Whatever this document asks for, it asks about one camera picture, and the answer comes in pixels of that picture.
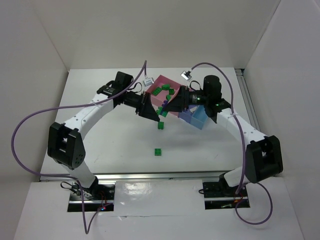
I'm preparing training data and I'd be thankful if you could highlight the green curved lego brick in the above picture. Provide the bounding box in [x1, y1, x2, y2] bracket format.
[166, 94, 172, 101]

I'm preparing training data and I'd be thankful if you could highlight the long green lego brick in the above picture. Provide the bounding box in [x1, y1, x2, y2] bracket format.
[156, 106, 168, 118]

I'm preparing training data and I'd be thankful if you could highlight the purple lego brick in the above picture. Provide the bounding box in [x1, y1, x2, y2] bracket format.
[160, 100, 169, 111]

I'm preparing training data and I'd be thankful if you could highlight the small green lego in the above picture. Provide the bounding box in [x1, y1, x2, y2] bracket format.
[168, 88, 175, 96]

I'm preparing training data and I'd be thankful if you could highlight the green square lego brick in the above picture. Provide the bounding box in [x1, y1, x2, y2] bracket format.
[157, 121, 165, 130]

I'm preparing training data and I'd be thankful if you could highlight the green lego plate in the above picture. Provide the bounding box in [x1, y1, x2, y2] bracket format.
[152, 87, 162, 96]

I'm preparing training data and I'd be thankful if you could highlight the green lego front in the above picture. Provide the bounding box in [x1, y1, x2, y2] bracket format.
[154, 148, 162, 157]

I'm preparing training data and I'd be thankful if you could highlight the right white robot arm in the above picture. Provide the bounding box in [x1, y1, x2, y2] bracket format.
[164, 75, 283, 193]

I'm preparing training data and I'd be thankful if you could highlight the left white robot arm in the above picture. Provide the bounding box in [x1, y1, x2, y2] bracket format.
[47, 71, 160, 196]

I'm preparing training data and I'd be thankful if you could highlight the large pink container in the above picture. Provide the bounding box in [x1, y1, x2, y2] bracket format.
[146, 75, 180, 111]

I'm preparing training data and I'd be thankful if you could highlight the light blue container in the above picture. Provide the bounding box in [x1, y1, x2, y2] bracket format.
[190, 105, 208, 130]

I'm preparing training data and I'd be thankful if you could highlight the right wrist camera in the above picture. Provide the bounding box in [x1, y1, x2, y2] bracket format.
[181, 70, 192, 81]

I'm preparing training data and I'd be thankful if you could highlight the aluminium rail right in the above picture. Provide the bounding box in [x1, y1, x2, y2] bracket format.
[233, 68, 262, 132]

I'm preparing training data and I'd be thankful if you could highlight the aluminium rail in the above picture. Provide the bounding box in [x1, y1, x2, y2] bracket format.
[39, 169, 253, 183]
[233, 68, 262, 132]

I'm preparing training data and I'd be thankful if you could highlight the aluminium rail front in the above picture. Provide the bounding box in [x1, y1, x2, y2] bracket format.
[39, 169, 253, 183]

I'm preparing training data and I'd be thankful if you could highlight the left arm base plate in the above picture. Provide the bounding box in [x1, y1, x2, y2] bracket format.
[67, 182, 116, 213]

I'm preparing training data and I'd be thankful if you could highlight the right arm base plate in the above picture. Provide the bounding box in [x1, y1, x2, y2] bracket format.
[198, 181, 250, 210]

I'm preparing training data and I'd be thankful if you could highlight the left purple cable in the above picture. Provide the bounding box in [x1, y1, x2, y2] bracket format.
[11, 60, 148, 235]

